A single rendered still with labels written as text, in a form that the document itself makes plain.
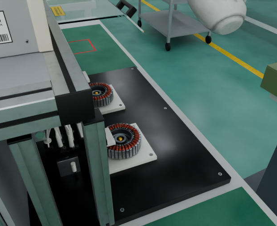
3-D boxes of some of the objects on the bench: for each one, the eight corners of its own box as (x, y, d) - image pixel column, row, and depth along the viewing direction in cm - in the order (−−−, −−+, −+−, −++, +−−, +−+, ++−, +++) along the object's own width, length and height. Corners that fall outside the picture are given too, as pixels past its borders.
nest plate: (135, 125, 80) (135, 122, 79) (157, 159, 69) (157, 156, 68) (87, 138, 76) (87, 135, 75) (102, 176, 65) (101, 173, 64)
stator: (132, 128, 77) (132, 118, 75) (147, 153, 69) (148, 143, 67) (95, 137, 74) (94, 128, 72) (107, 165, 66) (106, 155, 64)
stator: (110, 88, 95) (109, 79, 93) (116, 106, 86) (115, 96, 84) (79, 93, 92) (77, 83, 90) (82, 111, 84) (80, 102, 82)
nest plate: (111, 87, 98) (111, 84, 97) (125, 109, 87) (125, 106, 86) (71, 95, 93) (71, 92, 93) (80, 119, 82) (80, 116, 82)
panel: (18, 87, 98) (-10, 3, 80) (33, 257, 49) (-28, 143, 31) (15, 87, 97) (-14, 3, 79) (27, 259, 49) (-39, 145, 31)
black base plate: (135, 70, 113) (135, 65, 111) (229, 183, 66) (231, 177, 64) (19, 93, 98) (17, 88, 97) (35, 258, 51) (32, 252, 50)
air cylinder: (75, 151, 71) (71, 136, 68) (81, 171, 66) (78, 156, 63) (56, 156, 70) (52, 141, 67) (60, 177, 64) (56, 162, 61)
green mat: (99, 24, 159) (99, 23, 159) (137, 67, 115) (137, 67, 115) (-82, 48, 131) (-82, 48, 131) (-126, 119, 86) (-126, 118, 86)
